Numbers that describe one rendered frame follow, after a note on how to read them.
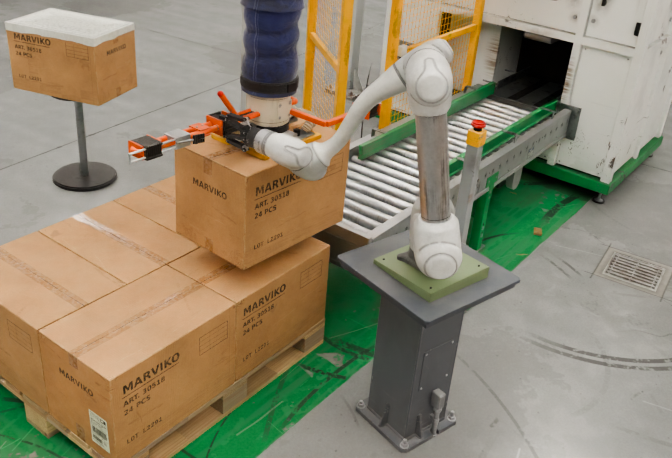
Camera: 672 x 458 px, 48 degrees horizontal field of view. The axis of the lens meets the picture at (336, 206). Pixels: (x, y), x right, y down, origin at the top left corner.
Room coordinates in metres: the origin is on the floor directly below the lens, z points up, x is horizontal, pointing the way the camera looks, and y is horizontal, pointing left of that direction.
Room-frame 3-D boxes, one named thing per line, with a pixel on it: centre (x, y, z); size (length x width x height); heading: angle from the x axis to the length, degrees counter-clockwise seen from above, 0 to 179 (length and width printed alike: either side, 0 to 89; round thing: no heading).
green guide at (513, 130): (4.15, -0.97, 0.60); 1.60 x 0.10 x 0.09; 145
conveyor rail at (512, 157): (3.83, -0.82, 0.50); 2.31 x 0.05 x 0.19; 145
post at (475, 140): (3.24, -0.62, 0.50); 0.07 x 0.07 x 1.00; 55
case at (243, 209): (2.79, 0.30, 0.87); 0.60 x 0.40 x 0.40; 142
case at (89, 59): (4.37, 1.64, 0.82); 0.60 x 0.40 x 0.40; 72
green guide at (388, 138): (4.46, -0.54, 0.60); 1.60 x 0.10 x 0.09; 145
